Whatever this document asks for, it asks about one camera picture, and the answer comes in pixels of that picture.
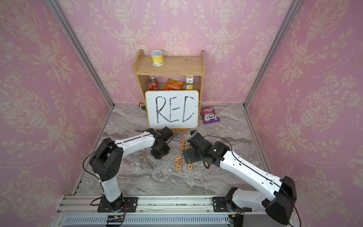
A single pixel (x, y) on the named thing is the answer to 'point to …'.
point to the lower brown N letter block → (189, 167)
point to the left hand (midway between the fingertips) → (168, 156)
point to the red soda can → (153, 83)
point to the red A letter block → (181, 139)
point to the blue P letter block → (195, 166)
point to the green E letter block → (142, 155)
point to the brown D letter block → (178, 167)
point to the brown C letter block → (181, 161)
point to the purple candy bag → (209, 115)
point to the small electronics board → (115, 218)
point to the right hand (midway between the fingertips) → (192, 153)
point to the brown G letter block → (187, 147)
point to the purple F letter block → (184, 143)
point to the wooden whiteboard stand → (183, 130)
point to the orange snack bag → (174, 84)
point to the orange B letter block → (182, 148)
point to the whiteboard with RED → (177, 109)
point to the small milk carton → (189, 82)
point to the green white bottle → (142, 108)
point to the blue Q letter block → (182, 155)
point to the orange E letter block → (207, 164)
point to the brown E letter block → (176, 162)
